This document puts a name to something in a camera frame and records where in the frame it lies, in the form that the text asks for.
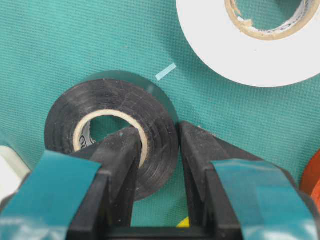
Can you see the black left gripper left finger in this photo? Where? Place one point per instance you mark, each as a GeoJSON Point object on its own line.
{"type": "Point", "coordinates": [77, 196]}

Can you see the white plastic case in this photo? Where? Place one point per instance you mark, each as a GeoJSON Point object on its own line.
{"type": "Point", "coordinates": [13, 171]}

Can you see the orange tape roll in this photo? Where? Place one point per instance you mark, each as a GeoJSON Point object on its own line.
{"type": "Point", "coordinates": [310, 180]}

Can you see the black tape roll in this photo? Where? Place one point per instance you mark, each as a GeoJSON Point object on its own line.
{"type": "Point", "coordinates": [127, 96]}

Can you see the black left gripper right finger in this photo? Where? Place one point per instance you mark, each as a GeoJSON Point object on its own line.
{"type": "Point", "coordinates": [235, 195]}

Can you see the green table mat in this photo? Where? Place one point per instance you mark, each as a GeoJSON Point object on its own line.
{"type": "Point", "coordinates": [48, 46]}

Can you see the small clear tape strip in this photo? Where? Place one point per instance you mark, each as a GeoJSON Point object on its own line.
{"type": "Point", "coordinates": [165, 71]}

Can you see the white tape roll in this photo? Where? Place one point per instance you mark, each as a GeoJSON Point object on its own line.
{"type": "Point", "coordinates": [231, 46]}

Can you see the yellow tape roll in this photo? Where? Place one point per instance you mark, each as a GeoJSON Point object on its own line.
{"type": "Point", "coordinates": [185, 223]}

